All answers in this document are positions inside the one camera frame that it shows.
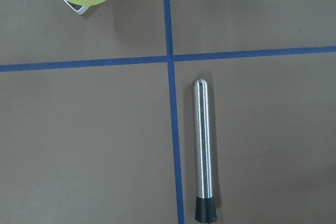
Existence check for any steel muddler black tip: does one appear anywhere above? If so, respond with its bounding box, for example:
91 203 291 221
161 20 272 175
192 78 217 223

